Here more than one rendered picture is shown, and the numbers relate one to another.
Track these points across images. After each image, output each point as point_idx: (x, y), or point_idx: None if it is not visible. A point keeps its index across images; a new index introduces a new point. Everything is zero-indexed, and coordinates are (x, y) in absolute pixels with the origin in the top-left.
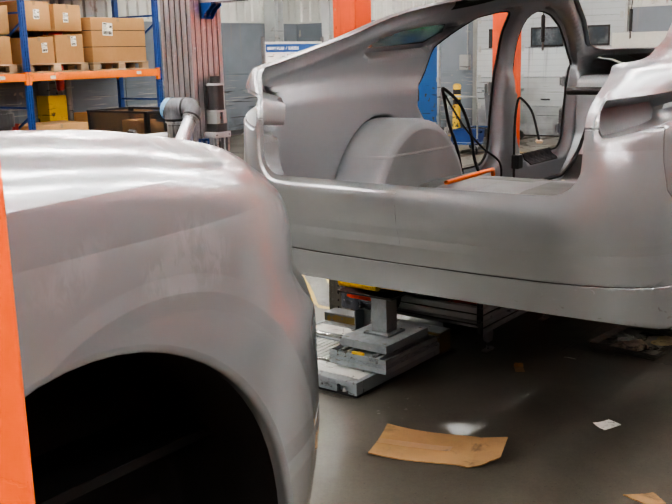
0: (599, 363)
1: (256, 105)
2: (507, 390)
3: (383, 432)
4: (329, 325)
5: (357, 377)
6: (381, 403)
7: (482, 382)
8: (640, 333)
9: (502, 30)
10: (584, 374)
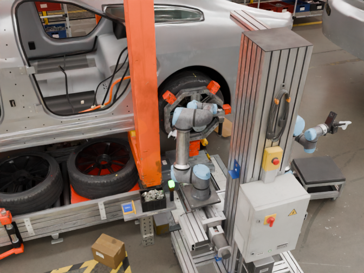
0: (106, 137)
1: (210, 118)
2: (161, 138)
3: (229, 135)
4: (174, 216)
5: (213, 158)
6: (212, 152)
7: (162, 147)
8: (51, 146)
9: (18, 20)
10: (123, 134)
